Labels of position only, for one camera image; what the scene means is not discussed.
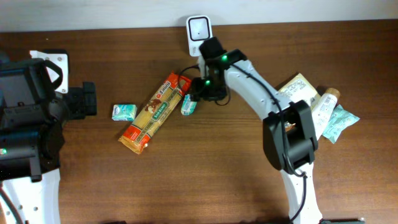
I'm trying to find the small teal tissue pack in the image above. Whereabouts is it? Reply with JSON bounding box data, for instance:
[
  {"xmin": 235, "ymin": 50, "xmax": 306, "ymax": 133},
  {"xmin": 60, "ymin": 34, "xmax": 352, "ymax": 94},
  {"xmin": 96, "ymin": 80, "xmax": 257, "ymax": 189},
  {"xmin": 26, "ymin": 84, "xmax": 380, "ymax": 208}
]
[{"xmin": 180, "ymin": 94, "xmax": 197, "ymax": 116}]

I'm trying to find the orange spaghetti packet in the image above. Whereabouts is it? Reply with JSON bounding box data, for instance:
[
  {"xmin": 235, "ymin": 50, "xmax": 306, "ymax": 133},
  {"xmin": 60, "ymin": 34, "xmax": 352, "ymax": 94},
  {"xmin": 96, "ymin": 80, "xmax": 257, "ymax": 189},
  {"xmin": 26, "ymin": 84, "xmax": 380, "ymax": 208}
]
[{"xmin": 118, "ymin": 73, "xmax": 192, "ymax": 154}]

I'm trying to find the cream noodle packet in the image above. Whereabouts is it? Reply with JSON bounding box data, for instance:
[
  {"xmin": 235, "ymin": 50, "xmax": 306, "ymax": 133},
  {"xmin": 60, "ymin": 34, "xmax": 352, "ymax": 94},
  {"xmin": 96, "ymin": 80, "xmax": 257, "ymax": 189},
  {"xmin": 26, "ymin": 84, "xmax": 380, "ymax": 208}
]
[{"xmin": 279, "ymin": 73, "xmax": 321, "ymax": 118}]

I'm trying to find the white label packet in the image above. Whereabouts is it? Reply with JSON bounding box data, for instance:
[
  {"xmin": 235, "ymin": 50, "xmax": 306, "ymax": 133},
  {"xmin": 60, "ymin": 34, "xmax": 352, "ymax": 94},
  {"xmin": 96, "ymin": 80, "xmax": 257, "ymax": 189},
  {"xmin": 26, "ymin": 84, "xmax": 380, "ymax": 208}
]
[{"xmin": 312, "ymin": 88, "xmax": 341, "ymax": 140}]

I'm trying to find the teal flushable wipes pack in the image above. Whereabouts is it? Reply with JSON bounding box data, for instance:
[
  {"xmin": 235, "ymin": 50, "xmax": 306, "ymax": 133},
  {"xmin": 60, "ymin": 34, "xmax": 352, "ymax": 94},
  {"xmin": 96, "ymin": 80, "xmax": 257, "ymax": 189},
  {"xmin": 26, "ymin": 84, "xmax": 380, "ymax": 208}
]
[{"xmin": 322, "ymin": 105, "xmax": 360, "ymax": 144}]

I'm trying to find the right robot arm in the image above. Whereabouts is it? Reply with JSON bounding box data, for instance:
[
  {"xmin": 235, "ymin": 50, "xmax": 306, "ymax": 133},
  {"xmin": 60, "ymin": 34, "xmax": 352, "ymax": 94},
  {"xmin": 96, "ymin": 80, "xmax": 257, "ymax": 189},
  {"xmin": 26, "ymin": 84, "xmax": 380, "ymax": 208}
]
[{"xmin": 190, "ymin": 37, "xmax": 323, "ymax": 223}]

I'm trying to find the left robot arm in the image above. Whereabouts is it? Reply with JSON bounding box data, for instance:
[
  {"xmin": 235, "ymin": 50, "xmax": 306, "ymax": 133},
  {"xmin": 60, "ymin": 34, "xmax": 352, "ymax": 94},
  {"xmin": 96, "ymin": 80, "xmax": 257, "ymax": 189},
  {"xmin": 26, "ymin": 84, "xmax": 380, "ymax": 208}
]
[{"xmin": 1, "ymin": 49, "xmax": 97, "ymax": 223}]

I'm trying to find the white barcode scanner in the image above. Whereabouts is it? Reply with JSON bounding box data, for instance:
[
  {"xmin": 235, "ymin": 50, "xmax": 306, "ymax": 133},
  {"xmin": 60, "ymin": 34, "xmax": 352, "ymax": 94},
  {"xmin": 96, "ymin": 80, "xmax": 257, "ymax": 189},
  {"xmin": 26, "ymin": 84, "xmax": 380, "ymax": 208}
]
[{"xmin": 186, "ymin": 15, "xmax": 213, "ymax": 57}]

